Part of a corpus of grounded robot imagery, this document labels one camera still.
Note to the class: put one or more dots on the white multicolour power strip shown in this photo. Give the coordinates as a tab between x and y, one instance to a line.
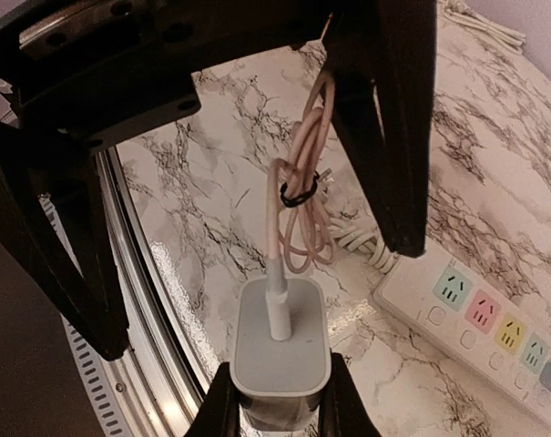
442	300

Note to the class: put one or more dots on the aluminium front rail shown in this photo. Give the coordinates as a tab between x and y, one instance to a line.
156	388

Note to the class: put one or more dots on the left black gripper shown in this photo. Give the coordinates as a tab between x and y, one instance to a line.
92	74

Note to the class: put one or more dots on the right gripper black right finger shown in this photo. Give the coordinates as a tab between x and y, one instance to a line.
343	413

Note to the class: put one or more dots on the white small charger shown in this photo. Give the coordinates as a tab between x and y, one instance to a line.
281	381

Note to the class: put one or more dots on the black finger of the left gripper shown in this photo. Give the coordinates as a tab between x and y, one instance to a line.
382	56
52	222

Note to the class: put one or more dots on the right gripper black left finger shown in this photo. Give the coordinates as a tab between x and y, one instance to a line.
219	413

